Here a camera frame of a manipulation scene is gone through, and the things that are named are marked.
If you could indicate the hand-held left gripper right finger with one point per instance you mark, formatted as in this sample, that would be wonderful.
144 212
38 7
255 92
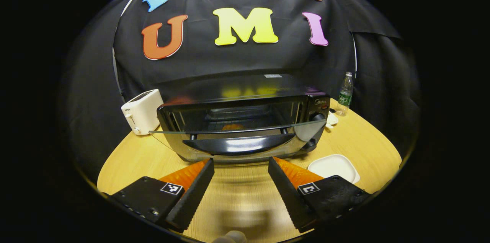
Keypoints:
289 193

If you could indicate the white divided tray with grains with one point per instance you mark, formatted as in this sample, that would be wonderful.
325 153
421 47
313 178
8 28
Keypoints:
331 119

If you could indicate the clear plastic water bottle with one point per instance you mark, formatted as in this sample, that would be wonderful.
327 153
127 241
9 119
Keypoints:
345 95

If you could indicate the black backdrop cloth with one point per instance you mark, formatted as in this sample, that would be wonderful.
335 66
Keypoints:
245 59

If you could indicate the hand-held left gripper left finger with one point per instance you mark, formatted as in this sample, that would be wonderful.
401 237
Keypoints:
191 197

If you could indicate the white toaster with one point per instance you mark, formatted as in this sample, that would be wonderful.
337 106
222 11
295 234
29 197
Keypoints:
143 111

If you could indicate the white square plate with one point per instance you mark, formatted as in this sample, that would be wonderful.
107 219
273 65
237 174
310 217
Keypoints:
333 165

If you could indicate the black electric oven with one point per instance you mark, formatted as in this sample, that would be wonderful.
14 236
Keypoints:
245 145

